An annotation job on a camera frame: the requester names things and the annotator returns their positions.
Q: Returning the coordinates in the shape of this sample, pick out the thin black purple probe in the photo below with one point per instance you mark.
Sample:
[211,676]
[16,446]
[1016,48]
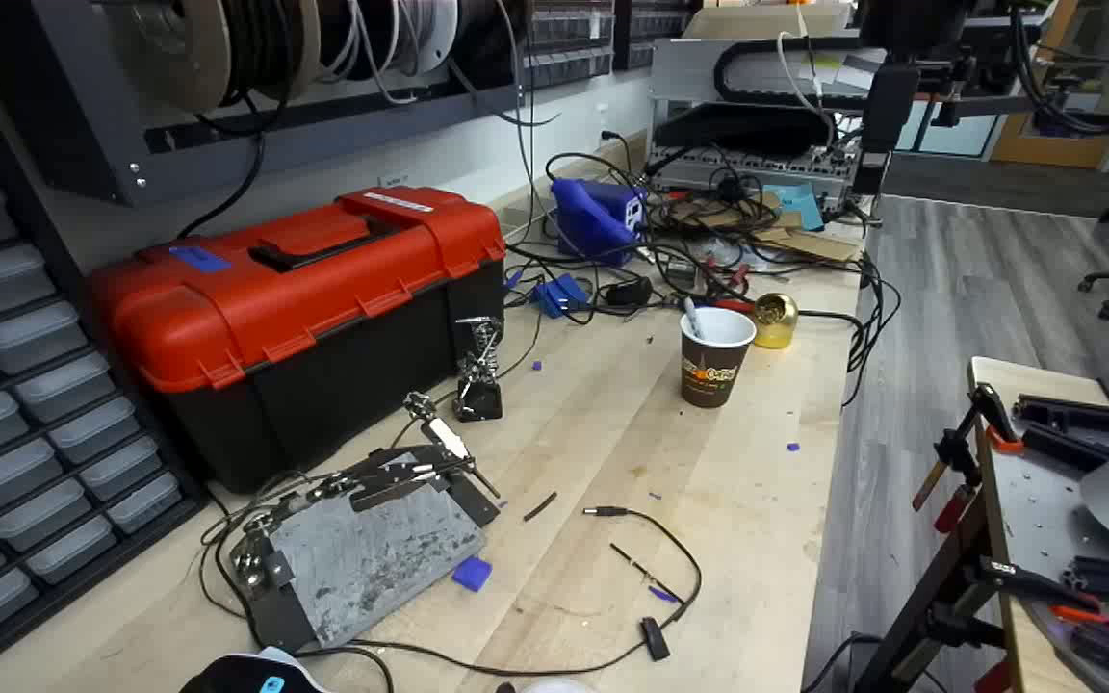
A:
[640,572]

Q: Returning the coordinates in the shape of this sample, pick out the red and black toolbox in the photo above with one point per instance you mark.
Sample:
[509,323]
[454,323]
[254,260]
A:
[286,302]

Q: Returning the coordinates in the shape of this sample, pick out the blue hot air gun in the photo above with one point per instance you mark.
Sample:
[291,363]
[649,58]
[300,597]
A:
[590,216]

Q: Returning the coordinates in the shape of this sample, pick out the gray metal plate device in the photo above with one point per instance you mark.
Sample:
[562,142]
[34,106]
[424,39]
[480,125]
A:
[365,559]

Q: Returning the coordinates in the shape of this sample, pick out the brown paper cup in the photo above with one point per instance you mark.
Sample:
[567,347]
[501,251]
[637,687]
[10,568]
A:
[713,372]

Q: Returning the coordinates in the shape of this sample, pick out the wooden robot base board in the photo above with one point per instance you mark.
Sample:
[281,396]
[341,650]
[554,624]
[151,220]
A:
[1029,513]

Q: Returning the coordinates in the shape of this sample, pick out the gray parts drawer cabinet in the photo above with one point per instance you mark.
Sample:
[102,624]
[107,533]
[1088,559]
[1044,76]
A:
[16,436]

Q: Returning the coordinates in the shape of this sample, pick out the helping hand stand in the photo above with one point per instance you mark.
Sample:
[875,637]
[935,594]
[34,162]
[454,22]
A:
[480,372]

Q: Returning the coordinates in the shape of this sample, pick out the small black stick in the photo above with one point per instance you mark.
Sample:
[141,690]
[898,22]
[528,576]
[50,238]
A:
[540,508]

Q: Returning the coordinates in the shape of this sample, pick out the dark wall spool rail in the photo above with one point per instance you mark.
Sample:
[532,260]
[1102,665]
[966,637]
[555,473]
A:
[324,114]

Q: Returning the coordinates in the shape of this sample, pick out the black orange bar clamp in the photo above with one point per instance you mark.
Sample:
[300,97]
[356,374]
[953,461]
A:
[966,450]

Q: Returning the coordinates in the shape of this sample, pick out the small blue block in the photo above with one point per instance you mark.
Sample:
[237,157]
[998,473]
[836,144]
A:
[473,576]

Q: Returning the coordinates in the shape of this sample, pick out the gray benchtop machine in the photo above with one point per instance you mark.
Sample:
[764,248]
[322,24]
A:
[762,78]

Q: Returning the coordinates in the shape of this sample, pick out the silver hand tool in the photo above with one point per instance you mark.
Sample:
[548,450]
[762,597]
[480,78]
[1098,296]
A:
[436,428]

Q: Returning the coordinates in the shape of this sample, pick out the gold metal dome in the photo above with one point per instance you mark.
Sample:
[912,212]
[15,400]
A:
[777,325]

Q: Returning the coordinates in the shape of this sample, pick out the black camera stand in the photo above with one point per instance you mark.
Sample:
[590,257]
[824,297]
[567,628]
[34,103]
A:
[894,89]

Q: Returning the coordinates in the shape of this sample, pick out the black white rounded device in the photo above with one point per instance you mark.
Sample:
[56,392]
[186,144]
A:
[250,676]

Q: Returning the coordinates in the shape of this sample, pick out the black power adapter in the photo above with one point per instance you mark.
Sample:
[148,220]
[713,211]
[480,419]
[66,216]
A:
[627,296]

